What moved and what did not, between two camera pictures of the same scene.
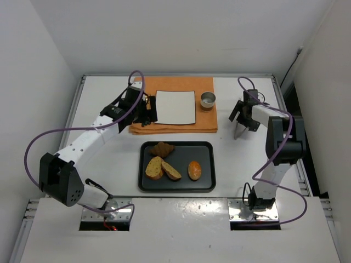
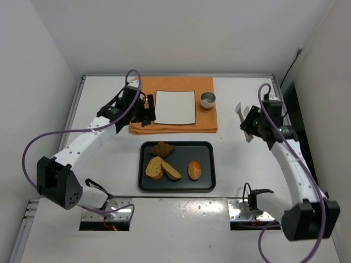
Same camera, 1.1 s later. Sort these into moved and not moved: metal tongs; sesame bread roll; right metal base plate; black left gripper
Moved: metal tongs
Not moved: right metal base plate; sesame bread roll; black left gripper
